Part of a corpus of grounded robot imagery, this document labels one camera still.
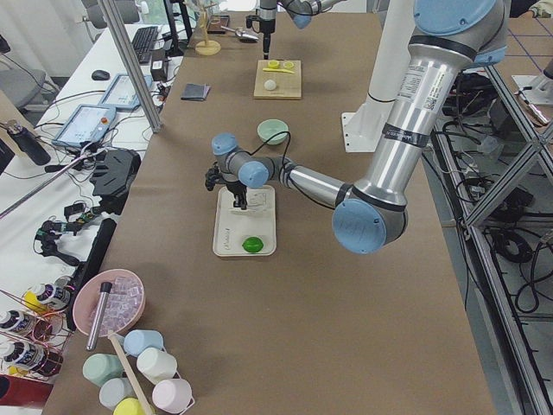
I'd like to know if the near teach pendant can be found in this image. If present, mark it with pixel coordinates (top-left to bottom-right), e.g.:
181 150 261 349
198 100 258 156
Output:
52 105 117 149

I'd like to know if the black keyboard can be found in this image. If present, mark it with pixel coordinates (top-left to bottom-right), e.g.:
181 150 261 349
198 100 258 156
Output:
131 26 158 65

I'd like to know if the white cup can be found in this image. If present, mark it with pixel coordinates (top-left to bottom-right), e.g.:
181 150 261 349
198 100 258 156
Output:
137 348 177 385

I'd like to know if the metal scoop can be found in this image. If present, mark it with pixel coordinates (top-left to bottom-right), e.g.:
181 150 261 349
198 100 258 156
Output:
221 26 259 43

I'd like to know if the green lime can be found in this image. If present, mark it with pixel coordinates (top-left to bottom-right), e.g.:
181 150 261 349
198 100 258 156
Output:
242 236 264 253

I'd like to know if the light green bowl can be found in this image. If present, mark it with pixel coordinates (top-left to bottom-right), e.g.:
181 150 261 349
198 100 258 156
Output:
257 118 289 145

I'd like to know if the wooden stick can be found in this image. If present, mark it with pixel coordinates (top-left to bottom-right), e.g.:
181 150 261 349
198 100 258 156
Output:
108 332 155 415

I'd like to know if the black water bottle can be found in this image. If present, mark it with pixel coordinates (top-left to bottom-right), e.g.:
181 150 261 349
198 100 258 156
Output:
3 119 51 166

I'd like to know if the aluminium frame post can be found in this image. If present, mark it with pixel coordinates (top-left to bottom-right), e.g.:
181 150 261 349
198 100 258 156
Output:
98 0 162 133

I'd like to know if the black controller device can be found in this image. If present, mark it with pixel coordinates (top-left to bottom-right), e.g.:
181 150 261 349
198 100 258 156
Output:
90 149 141 214

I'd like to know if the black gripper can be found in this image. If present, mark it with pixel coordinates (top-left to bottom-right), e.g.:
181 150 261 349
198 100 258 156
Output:
259 18 276 60
226 179 247 211

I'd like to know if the bamboo cutting board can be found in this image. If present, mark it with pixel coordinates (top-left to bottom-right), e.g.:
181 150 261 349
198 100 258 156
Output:
253 60 302 99

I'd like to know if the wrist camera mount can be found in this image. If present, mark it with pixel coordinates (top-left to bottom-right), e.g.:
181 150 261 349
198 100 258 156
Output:
205 162 226 191
245 15 261 33

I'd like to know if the yellow plastic knife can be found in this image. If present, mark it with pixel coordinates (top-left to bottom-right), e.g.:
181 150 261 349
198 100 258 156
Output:
262 67 296 74

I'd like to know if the white pillar mount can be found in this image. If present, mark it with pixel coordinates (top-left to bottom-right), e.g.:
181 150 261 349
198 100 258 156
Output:
341 0 415 152

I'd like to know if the yellow cup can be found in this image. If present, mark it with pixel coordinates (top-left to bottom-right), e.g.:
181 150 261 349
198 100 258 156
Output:
113 398 145 415

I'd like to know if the teach pendant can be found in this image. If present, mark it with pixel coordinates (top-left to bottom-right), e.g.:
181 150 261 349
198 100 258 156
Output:
52 105 117 149
99 73 140 111

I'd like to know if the wooden mug tree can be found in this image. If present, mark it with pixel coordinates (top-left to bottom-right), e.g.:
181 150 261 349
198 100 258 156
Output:
191 1 221 56

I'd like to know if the grey cup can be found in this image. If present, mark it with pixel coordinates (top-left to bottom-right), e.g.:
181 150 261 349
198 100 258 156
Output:
99 378 135 411

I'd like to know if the black computer mouse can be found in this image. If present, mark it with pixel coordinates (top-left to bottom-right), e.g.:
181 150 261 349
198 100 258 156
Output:
91 70 111 81

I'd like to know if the blue cup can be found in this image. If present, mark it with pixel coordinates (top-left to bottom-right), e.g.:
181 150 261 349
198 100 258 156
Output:
124 329 164 357

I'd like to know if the metal tube tool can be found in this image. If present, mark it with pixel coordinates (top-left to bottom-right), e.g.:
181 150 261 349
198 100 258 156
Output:
86 282 112 352

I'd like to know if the cream rabbit tray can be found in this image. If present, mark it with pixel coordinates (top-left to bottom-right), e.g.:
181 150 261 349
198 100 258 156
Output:
213 185 277 257

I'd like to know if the pink cup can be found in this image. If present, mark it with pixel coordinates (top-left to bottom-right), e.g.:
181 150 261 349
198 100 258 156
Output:
152 379 193 414

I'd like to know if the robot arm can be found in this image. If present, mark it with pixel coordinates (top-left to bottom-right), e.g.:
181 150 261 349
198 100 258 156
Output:
255 0 341 60
205 1 510 254

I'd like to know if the green cup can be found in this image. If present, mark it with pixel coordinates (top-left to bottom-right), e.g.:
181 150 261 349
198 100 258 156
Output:
82 354 124 387

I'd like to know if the pink bowl with ice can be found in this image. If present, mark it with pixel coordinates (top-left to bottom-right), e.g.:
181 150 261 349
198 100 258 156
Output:
72 269 146 337

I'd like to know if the far teach pendant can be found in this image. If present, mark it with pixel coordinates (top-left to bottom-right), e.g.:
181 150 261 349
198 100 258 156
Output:
99 73 140 111

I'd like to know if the grey folded cloth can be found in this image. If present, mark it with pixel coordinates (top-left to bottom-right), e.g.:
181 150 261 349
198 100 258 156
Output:
181 83 211 101

